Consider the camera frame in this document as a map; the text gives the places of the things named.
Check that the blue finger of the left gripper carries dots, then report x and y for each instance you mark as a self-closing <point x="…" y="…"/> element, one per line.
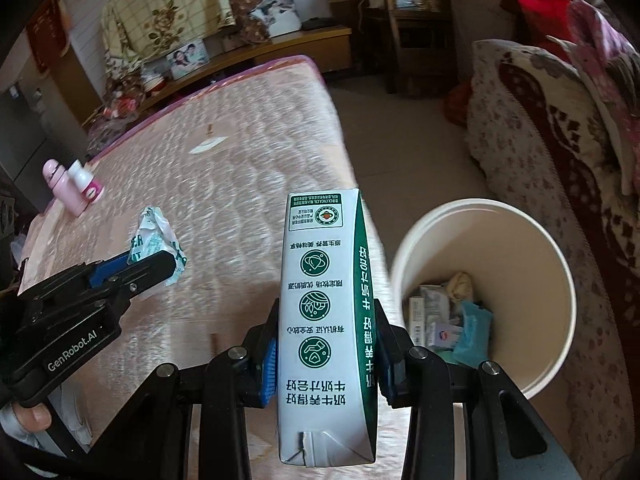
<point x="107" y="268"/>
<point x="140" y="276"/>

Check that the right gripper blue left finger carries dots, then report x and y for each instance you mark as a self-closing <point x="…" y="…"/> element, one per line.
<point x="261" y="342"/>

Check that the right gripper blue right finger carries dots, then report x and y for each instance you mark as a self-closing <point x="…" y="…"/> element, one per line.
<point x="392" y="344"/>

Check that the green white medicine box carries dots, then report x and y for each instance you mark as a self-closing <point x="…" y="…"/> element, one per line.
<point x="418" y="320"/>

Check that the white green wrapper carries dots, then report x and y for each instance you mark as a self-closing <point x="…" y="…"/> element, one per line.
<point x="155" y="234"/>

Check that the blue white toothpaste box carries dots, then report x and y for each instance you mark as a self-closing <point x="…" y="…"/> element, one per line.
<point x="442" y="336"/>

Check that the white green milk carton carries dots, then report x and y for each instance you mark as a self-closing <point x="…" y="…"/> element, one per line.
<point x="327" y="398"/>

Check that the blue snack bag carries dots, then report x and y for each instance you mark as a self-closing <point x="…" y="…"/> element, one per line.
<point x="471" y="348"/>

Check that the beige cloth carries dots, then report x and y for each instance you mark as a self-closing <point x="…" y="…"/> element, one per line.
<point x="460" y="288"/>

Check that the white trash bin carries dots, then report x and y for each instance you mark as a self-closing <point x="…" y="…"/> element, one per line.
<point x="516" y="269"/>

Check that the person's left hand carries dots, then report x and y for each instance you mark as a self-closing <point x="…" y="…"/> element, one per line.
<point x="34" y="419"/>

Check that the white pill bottle pink label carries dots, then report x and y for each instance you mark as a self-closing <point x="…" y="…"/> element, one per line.
<point x="85" y="181"/>

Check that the pink thermos bottle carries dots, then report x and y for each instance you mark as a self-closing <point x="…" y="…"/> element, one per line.
<point x="63" y="187"/>

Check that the framed couple photo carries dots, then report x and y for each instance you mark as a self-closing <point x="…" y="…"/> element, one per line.
<point x="187" y="59"/>

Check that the floral yellow draped cloth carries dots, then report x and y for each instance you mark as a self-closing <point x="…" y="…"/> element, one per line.
<point x="134" y="31"/>

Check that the floral sofa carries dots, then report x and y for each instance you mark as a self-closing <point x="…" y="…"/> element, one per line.
<point x="539" y="138"/>

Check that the wooden tv cabinet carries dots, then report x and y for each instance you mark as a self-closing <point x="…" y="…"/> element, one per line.
<point x="328" y="47"/>

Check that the wooden chair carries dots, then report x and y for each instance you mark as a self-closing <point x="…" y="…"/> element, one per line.
<point x="411" y="45"/>

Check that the pink floral blanket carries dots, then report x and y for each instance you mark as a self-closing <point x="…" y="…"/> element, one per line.
<point x="609" y="67"/>

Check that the red pillow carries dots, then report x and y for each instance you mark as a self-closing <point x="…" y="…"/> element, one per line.
<point x="546" y="18"/>

